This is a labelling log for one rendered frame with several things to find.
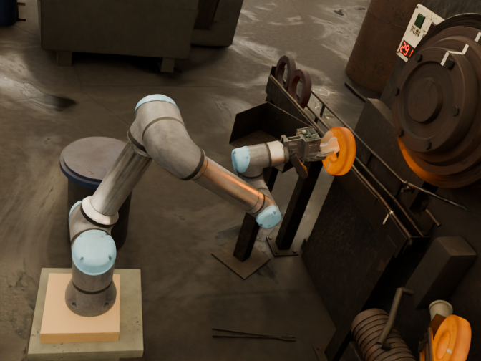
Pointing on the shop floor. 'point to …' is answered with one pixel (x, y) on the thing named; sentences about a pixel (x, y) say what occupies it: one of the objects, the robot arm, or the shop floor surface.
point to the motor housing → (375, 317)
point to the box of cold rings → (118, 29)
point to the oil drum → (379, 42)
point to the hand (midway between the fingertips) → (340, 146)
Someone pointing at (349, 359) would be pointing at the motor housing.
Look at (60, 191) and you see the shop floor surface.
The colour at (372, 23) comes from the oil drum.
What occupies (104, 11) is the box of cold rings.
